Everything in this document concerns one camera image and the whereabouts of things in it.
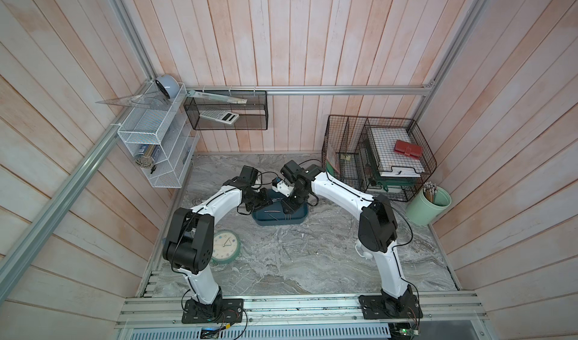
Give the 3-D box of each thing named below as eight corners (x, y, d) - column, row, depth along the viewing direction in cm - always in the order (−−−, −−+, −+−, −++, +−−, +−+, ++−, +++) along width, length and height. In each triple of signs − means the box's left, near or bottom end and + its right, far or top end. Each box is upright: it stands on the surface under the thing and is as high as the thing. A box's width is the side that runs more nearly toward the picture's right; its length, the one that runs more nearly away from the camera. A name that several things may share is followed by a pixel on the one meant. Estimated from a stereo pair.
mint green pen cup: (409, 225, 96) (426, 207, 84) (401, 205, 102) (416, 186, 90) (436, 225, 96) (458, 207, 84) (427, 205, 102) (446, 186, 90)
